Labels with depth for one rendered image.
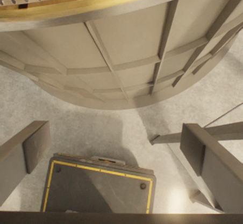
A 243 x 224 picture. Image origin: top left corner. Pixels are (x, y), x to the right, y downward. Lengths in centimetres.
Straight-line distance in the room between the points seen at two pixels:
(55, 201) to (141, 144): 71
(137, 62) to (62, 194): 95
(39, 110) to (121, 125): 75
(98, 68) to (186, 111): 95
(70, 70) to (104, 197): 80
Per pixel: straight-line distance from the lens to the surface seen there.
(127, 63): 69
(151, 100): 142
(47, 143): 17
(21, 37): 53
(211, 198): 126
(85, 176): 120
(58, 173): 126
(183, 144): 17
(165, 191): 151
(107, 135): 146
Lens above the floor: 143
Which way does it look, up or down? 79 degrees down
